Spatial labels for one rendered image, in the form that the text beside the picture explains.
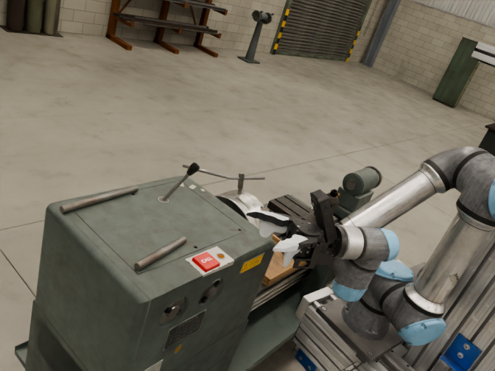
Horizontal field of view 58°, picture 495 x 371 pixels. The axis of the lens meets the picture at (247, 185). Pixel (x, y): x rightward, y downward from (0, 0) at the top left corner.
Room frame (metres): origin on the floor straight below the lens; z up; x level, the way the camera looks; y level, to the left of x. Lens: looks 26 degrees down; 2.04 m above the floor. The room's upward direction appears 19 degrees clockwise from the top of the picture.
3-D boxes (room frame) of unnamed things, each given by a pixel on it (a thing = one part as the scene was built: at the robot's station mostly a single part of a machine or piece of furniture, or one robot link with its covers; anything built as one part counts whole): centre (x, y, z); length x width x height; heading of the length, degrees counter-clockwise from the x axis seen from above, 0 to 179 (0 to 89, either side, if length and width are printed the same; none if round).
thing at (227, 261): (1.06, 0.03, 1.23); 0.13 x 0.08 x 0.06; 148
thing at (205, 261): (1.04, 0.04, 1.26); 0.06 x 0.06 x 0.02; 58
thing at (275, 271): (1.76, -0.15, 0.89); 0.36 x 0.30 x 0.04; 58
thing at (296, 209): (2.07, -0.37, 0.95); 0.43 x 0.18 x 0.04; 58
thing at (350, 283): (0.92, -0.31, 1.46); 0.11 x 0.08 x 0.11; 27
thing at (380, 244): (0.91, -0.32, 1.56); 0.11 x 0.08 x 0.09; 117
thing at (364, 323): (1.14, -0.49, 1.21); 0.15 x 0.15 x 0.10
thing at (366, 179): (2.55, -0.65, 1.01); 0.30 x 0.20 x 0.29; 148
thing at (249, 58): (10.42, 0.92, 0.57); 0.47 x 0.37 x 1.14; 146
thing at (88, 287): (1.19, 0.19, 1.06); 0.59 x 0.48 x 0.39; 148
